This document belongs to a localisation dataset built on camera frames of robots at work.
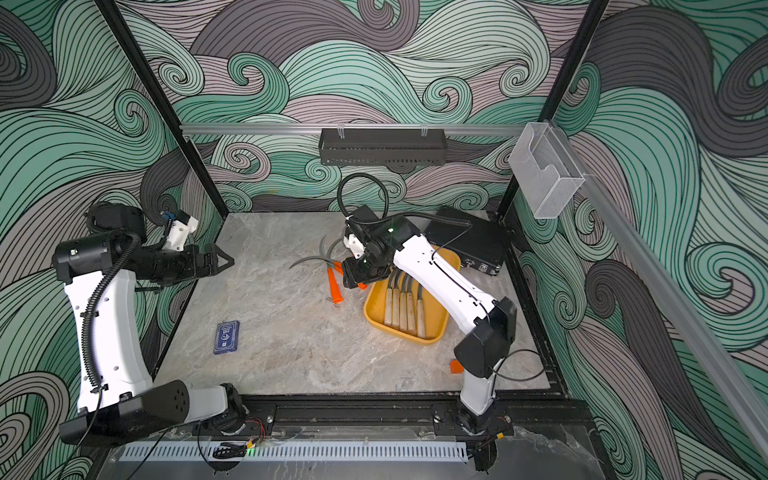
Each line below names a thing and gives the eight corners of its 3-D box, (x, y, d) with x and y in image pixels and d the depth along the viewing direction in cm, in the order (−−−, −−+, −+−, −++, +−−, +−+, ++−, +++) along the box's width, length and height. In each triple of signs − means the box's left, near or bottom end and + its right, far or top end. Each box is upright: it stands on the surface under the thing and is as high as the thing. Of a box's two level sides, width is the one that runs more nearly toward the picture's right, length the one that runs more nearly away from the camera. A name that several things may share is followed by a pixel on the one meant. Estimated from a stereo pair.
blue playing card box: (216, 355, 86) (212, 352, 84) (220, 326, 92) (217, 323, 90) (237, 350, 87) (234, 348, 85) (239, 322, 92) (237, 319, 91)
